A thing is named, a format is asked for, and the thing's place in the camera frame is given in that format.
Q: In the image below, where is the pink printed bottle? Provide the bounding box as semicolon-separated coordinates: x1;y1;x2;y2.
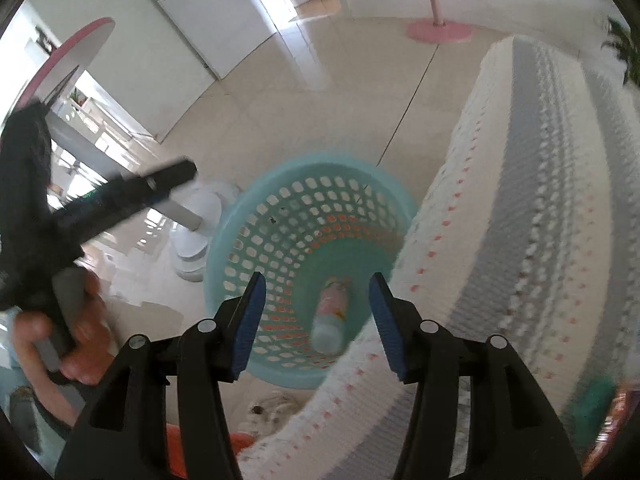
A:
310;276;352;356

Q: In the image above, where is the white door with handle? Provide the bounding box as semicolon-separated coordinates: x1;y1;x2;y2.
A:
156;0;274;79

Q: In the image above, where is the person's left hand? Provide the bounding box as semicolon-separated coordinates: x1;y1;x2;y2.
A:
11;266;115;427

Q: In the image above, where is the pink round pedestal table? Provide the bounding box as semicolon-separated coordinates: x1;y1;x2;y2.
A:
12;18;240;282

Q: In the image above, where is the striped grey white tablecloth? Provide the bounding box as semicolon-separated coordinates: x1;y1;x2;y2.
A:
390;36;639;436

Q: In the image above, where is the teal plastic laundry basket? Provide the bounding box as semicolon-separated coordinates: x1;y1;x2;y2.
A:
204;154;416;390

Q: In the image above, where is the green potted plant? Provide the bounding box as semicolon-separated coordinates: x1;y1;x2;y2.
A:
602;18;640;87

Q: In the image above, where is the pink coat rack stand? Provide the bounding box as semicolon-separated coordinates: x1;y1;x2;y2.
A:
407;0;473;44

